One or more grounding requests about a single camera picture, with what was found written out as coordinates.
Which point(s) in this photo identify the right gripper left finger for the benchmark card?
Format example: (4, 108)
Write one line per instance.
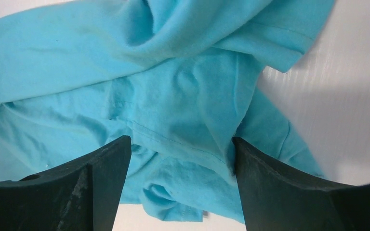
(80, 195)

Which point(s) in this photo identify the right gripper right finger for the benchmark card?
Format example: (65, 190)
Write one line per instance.
(277, 197)

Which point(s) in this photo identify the teal t shirt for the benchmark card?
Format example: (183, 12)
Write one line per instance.
(177, 76)

